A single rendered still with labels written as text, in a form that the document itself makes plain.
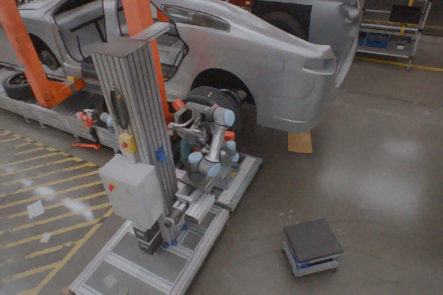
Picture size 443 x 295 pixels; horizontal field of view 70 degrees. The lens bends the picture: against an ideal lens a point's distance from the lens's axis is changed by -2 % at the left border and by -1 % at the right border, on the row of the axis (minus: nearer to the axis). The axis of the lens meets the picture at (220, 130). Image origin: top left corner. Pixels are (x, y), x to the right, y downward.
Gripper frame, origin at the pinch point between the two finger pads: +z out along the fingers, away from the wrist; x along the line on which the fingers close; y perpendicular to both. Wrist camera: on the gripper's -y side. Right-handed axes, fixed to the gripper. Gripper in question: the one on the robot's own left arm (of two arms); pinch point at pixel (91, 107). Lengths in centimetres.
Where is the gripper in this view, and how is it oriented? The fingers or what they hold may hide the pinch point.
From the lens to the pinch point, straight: 307.5
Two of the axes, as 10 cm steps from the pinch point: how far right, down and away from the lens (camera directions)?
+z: -7.5, -3.7, 5.5
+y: -0.4, 8.5, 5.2
